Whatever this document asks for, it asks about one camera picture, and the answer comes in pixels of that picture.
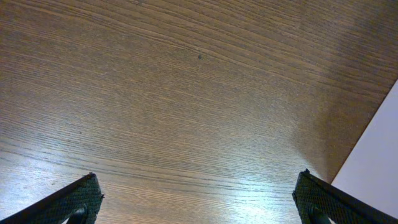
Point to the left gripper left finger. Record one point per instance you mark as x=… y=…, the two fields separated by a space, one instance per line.
x=78 y=202

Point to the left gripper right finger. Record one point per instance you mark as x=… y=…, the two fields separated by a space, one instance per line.
x=320 y=202

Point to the pink cardboard box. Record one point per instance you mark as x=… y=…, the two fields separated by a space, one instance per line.
x=369 y=174

